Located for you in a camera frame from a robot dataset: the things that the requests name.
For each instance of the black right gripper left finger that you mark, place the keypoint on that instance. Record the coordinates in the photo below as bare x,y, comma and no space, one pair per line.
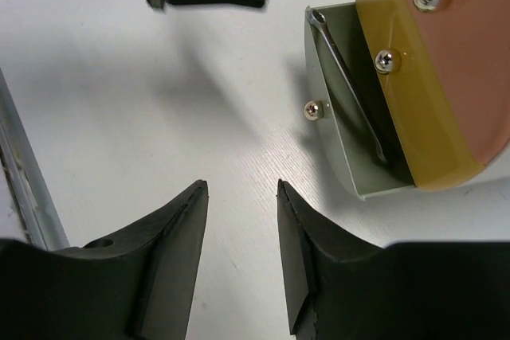
135,283

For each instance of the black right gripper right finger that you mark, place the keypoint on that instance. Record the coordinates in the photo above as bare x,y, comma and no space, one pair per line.
338,286

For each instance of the silver combination wrench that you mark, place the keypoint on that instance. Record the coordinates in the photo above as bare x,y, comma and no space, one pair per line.
316,19

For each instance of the grey bottom drawer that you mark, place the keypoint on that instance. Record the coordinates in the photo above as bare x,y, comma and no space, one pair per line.
348,144

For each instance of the orange top drawer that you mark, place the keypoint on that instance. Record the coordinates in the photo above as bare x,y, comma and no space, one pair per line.
468,44

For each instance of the cream round drawer cabinet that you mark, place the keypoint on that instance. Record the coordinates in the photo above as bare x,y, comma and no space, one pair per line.
497,170

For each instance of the aluminium table edge rail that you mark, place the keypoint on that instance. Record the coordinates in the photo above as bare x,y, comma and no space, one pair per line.
31,195

